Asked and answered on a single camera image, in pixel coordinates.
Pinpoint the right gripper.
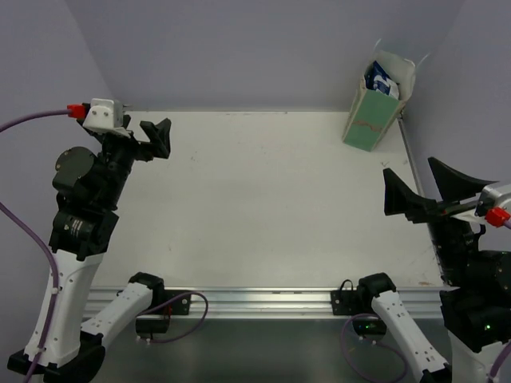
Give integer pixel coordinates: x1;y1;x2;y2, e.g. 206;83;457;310
386;155;503;286

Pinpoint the green paper bag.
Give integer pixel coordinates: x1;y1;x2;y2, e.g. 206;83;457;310
343;50;416;152

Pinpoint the blue white snack bag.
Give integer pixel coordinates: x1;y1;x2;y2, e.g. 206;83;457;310
364;61;400;100

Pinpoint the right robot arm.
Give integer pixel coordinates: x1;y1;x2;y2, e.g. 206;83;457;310
355;157;510;382

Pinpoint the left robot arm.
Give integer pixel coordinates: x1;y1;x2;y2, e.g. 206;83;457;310
7;118;172;382

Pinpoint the right black control box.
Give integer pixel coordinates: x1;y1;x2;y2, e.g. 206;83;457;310
352;314;387;338

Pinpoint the black control box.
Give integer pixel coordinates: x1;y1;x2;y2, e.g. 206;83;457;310
352;314;387;338
135;315;170;338

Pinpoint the left black control box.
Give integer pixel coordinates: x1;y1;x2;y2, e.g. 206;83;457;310
135;315;170;338

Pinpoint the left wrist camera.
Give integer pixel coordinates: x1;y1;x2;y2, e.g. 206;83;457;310
82;98;130;137

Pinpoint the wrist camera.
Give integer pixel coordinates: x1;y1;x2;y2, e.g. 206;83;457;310
454;182;510;229
82;98;130;137

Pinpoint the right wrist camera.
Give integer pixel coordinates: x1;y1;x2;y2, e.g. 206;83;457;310
454;182;510;229

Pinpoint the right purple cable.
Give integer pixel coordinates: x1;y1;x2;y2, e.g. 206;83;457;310
339;223;511;383

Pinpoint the purple cable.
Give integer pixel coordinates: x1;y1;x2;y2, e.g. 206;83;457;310
339;223;511;383
0;102;89;383

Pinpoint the aluminium rail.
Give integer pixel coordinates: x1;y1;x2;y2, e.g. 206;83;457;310
79;285;452;320

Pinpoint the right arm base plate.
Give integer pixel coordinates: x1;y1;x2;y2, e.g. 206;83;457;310
330;290;374;316

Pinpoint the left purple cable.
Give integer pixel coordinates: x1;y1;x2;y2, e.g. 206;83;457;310
0;102;89;383

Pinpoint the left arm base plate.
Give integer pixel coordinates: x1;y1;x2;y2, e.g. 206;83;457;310
153;290;192;316

